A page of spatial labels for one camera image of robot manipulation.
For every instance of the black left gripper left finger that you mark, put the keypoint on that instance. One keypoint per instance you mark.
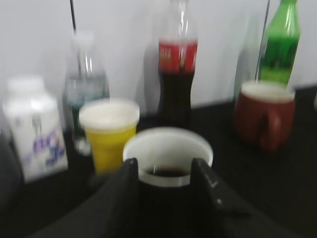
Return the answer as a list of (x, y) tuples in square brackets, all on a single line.
[(110, 213)]

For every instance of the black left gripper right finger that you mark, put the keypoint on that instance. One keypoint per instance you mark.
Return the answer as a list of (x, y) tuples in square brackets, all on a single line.
[(219, 212)]

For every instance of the black mug white inside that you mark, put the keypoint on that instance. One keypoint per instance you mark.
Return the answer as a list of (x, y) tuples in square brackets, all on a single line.
[(164, 156)]

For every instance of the maroon ceramic mug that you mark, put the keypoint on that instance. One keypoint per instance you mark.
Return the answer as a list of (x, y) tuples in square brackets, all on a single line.
[(264, 114)]

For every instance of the green sprite bottle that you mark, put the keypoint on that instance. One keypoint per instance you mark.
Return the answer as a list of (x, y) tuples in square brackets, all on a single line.
[(280, 44)]

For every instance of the yellow paper cup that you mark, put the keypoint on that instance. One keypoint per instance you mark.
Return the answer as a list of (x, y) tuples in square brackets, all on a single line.
[(108, 125)]

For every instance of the white milk bottle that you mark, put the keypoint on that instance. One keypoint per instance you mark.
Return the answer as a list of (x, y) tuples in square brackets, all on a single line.
[(33, 117)]

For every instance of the clear water bottle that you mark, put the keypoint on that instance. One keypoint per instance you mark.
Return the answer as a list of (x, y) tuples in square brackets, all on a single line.
[(85, 81)]

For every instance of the cola bottle red label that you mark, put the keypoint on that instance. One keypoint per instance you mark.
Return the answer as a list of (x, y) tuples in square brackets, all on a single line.
[(177, 52)]

